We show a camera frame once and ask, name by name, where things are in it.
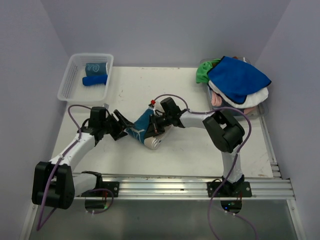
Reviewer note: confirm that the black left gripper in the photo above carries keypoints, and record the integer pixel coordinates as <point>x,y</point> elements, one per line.
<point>119,132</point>

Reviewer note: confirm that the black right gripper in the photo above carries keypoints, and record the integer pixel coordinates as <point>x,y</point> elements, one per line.
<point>154,128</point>

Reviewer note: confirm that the teal beige cartoon towel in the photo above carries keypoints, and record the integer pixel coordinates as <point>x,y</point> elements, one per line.
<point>143,131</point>

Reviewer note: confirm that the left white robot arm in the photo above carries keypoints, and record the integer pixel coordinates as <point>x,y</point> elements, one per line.
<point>70,157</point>

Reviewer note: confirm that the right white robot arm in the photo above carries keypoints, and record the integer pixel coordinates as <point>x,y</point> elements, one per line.
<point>223,129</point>

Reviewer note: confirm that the rolled blue towel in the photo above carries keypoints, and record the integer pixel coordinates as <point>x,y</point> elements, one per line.
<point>93,80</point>

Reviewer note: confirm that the rolled teal towel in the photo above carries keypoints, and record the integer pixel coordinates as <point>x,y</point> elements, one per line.
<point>96,69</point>

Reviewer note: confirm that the white plastic basket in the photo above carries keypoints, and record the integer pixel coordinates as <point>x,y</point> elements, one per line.
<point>73,91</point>

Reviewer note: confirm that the green towel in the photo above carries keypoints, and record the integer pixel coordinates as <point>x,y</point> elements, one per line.
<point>201,76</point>

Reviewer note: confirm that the clear plastic towel bin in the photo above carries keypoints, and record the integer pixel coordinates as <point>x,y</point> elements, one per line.
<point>261,110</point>

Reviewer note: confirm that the blue microfiber towel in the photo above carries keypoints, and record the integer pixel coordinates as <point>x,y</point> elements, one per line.
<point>237,79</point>

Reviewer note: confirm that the white towel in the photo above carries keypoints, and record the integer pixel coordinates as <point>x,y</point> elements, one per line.
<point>252,100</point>

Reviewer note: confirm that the aluminium mounting rail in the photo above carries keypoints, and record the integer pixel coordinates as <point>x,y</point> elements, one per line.
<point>136,187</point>

